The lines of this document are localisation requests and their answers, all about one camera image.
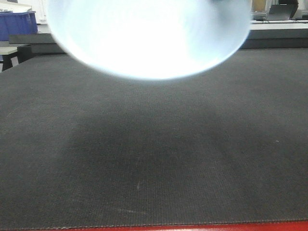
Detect white blurred round object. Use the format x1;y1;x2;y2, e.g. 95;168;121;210
46;0;251;80

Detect dark grey table mat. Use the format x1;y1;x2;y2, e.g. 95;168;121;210
0;48;308;230

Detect grey laptop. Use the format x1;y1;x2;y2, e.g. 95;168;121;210
266;4;298;21

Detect blue crate in background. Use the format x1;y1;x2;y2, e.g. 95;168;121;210
0;11;38;41

